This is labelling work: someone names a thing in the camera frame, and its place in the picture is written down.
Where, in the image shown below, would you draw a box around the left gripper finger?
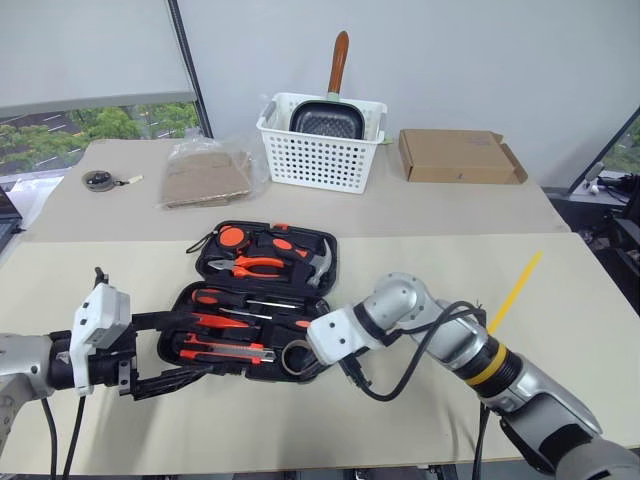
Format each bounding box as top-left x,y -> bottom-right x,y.
131,310 -> 202,333
130,363 -> 220,403

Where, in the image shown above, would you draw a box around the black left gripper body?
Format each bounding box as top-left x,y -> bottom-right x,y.
91,316 -> 142,398

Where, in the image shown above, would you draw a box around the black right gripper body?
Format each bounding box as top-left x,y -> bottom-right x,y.
272,319 -> 316,352

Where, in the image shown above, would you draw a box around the roll of clear tape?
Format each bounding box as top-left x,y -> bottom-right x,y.
280,339 -> 322,375

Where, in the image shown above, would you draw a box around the thin black screwdriver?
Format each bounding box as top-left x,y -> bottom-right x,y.
218,306 -> 275,321

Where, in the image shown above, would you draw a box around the orange black utility knife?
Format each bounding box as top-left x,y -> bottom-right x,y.
178,333 -> 278,365

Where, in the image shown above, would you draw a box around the black plastic tool case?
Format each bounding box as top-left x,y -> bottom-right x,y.
156,220 -> 341,385

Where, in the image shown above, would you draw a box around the small round black case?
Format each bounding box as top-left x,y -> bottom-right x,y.
82,169 -> 116,193

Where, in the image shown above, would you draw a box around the black orange claw hammer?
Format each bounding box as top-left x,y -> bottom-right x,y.
271,237 -> 336,289

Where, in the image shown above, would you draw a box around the orange black tape measure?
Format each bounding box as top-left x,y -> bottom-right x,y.
185,225 -> 255,255

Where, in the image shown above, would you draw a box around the clear bag of cardboard sheets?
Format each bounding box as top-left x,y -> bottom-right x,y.
158,139 -> 267,212

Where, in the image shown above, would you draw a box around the white perforated plastic basket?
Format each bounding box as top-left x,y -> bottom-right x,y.
256,92 -> 389,196

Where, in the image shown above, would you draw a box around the dark laptop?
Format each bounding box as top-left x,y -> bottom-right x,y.
0,183 -> 25,254

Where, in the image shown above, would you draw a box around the flat brown cardboard box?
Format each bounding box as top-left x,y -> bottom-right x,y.
397,128 -> 529,186

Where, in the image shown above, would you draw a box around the dark background equipment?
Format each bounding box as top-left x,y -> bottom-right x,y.
568,162 -> 640,317

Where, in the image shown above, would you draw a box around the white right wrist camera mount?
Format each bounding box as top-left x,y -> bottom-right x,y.
305,305 -> 390,368

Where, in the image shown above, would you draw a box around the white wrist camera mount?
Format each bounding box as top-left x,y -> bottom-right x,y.
305,305 -> 390,368
69,282 -> 133,399

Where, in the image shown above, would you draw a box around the black orange handled screwdriver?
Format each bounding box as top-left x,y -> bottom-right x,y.
191,288 -> 302,309

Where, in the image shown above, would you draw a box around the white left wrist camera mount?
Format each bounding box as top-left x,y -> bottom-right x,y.
69,282 -> 133,399

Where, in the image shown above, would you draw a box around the orange handled pliers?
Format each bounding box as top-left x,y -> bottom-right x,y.
206,254 -> 287,280

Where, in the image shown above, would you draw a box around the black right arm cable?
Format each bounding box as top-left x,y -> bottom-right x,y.
338,298 -> 490,480

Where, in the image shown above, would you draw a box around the square pan with wooden handle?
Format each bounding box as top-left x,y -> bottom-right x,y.
289,30 -> 367,142

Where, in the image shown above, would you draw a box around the dark window frame post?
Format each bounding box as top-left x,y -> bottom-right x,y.
166,0 -> 214,138

